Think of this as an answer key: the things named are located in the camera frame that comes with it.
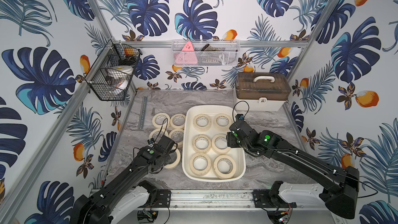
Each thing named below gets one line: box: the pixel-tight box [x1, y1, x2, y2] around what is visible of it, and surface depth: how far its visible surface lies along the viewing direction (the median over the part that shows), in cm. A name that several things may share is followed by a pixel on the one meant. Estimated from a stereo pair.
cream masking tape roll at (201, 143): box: [191, 134, 212, 153], surface depth 93 cm
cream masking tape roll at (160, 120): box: [151, 112, 170, 129], surface depth 104 cm
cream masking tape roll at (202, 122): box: [193, 114, 212, 133], surface depth 102 cm
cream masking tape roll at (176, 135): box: [168, 128, 184, 145], surface depth 97 cm
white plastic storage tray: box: [181, 104, 247, 183], surface depth 89 cm
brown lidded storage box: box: [235, 72, 292, 112], surface depth 99 cm
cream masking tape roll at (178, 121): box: [169, 113, 187, 130], surface depth 103 cm
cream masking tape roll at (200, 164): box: [189, 152, 212, 177], surface depth 86 cm
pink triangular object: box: [174, 40, 198, 66], surface depth 92 cm
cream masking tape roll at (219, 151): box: [211, 133, 232, 155], surface depth 90 cm
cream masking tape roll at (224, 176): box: [212, 155, 237, 180], surface depth 79 cm
